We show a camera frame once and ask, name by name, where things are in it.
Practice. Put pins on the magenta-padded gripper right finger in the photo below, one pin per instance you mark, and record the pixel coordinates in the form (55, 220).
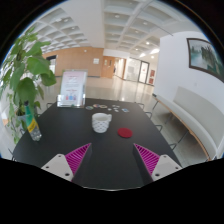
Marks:
(148, 159)

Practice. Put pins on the white dotted mug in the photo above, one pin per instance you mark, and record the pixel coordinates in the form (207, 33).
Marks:
(100, 123)

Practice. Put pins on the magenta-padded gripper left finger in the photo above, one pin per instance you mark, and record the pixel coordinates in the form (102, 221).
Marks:
(77, 158)

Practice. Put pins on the clear acrylic sign stand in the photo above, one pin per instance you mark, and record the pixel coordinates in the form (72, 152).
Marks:
(72, 87)

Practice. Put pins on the small blue square card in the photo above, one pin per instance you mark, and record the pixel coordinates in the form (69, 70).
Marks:
(125, 110)

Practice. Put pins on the small white sticker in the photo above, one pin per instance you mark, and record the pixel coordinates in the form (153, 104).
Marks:
(115, 106)
(116, 110)

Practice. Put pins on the dark framed wall picture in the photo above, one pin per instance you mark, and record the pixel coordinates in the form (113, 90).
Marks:
(205, 56)

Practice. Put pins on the round red coaster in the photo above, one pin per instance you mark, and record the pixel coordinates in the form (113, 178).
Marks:
(125, 132)

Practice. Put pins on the small green round sticker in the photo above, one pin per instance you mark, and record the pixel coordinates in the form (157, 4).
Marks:
(89, 107)

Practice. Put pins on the long white bench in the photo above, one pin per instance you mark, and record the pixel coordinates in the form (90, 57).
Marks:
(196, 115)

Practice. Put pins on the green leafy potted plant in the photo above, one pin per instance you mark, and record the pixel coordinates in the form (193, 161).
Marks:
(36, 65)

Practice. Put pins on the group of ceiling lights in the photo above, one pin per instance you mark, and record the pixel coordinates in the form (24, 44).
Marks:
(147, 42)

